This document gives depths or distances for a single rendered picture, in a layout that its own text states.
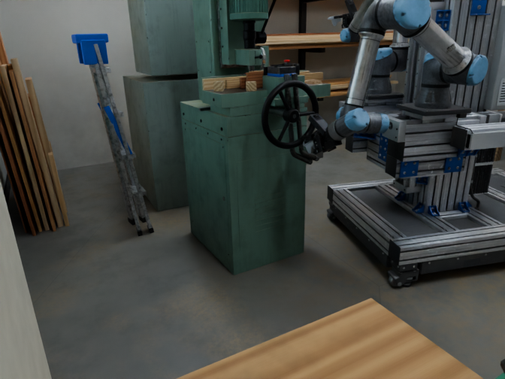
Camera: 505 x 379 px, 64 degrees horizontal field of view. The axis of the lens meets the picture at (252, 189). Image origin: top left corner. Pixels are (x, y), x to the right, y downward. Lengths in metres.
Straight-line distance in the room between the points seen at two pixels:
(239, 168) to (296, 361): 1.17
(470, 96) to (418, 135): 0.45
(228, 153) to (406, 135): 0.78
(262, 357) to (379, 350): 0.24
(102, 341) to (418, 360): 1.28
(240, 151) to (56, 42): 2.55
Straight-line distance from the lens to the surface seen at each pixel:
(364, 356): 0.90
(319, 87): 2.05
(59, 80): 4.08
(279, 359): 0.87
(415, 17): 1.57
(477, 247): 2.20
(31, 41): 4.06
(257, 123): 1.88
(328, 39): 4.39
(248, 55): 1.96
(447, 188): 2.35
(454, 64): 1.79
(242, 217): 1.97
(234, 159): 1.85
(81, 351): 1.82
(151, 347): 1.74
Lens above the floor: 1.13
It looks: 21 degrees down
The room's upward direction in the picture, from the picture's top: 1 degrees counter-clockwise
